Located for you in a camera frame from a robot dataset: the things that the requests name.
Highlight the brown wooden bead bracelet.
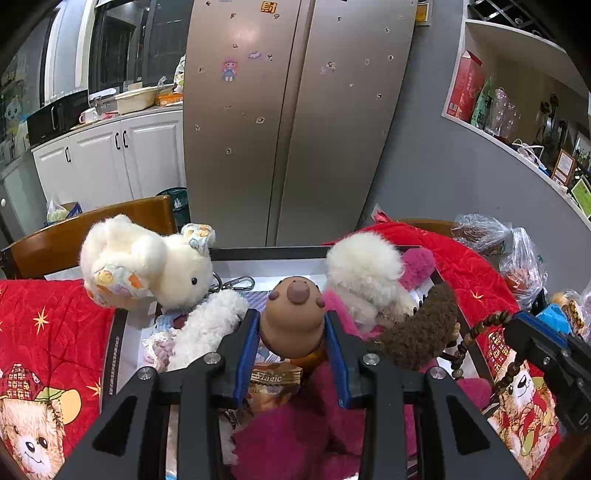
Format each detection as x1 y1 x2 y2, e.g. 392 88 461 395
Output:
450 310 528 407

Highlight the brown snack packet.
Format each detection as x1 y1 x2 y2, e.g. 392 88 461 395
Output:
225 362 304 429

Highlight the brown capybara toy keychain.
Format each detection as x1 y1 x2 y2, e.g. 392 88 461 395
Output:
259 276 325 368

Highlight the blue plastic bag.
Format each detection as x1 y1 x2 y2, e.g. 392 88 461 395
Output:
536 303 572 335

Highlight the dark cardboard box tray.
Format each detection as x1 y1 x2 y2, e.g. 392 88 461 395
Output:
100 245 495 480

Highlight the dark brown fuzzy scrunchie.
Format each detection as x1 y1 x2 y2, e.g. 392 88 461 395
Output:
369 282 460 371

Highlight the clear plastic bag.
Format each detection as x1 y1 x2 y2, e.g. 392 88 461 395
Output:
451 213 548 309

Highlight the white fluffy scrunchie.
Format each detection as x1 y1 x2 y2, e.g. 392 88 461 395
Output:
141 290 249 372

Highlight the red bear print tablecloth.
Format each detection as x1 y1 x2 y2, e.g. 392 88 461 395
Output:
1 222 560 475

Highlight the magenta plush bear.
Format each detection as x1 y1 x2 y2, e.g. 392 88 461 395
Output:
230 294 493 480

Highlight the white plush bunny toy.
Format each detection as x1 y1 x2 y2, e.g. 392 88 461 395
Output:
79 214 215 310

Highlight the white fluffy pompom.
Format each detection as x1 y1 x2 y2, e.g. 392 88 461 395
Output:
325 232 416 333

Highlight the green trash bin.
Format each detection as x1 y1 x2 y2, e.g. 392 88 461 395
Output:
158 187 190 231

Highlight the blue cardboard box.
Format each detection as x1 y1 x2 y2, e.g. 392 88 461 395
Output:
45 199 82 226

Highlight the white kitchen cabinet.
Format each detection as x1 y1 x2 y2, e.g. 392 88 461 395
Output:
32 106 186 212

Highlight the red gift box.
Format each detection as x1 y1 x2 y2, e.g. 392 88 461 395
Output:
447 50 486 122

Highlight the white mug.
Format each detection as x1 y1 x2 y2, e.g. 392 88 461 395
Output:
79 107 100 124

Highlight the black microwave oven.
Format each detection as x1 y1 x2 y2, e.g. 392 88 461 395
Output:
27 89 89 147

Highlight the cream plastic basin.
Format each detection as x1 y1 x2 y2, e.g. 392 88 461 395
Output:
114 86 158 115

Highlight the silver double door refrigerator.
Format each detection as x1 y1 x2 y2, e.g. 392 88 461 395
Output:
183 0 417 247

